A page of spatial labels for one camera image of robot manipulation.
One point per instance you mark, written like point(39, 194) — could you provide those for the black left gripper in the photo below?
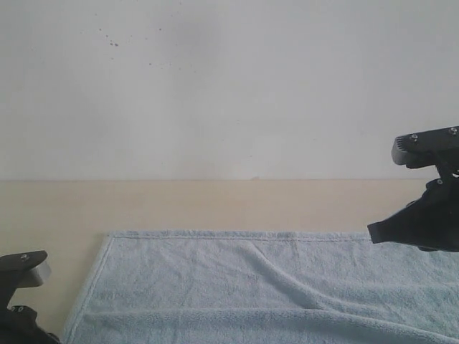
point(19, 325)

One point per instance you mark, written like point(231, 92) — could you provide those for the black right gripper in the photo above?
point(429, 223)

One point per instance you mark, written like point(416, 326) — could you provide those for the light blue fleece towel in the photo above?
point(264, 287)

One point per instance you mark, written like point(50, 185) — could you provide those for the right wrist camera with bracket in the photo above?
point(438, 148)

